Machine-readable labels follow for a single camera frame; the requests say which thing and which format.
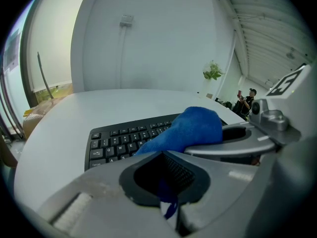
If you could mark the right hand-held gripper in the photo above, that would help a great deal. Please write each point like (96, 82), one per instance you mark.
(284, 172)

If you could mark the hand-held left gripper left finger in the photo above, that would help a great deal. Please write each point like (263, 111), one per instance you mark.
(104, 202)

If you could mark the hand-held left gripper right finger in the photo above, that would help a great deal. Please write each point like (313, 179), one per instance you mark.
(223, 190)

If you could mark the blue cloth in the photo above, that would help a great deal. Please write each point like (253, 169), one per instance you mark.
(195, 128)

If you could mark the black keyboard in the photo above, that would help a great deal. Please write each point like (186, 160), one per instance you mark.
(116, 142)

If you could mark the flat cardboard box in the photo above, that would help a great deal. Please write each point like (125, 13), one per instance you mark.
(210, 96)

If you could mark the white vase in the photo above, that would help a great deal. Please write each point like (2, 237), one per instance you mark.
(207, 87)

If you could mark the white flower bouquet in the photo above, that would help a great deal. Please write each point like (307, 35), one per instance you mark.
(213, 71)

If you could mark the black framed glass door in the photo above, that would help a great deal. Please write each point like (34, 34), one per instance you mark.
(15, 95)

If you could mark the dark leaning pole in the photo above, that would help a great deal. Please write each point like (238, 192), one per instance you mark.
(44, 76)

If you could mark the white wall conduit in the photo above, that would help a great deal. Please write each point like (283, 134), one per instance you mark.
(123, 58)

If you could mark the grey wall junction box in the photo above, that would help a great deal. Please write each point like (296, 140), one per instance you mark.
(126, 20)

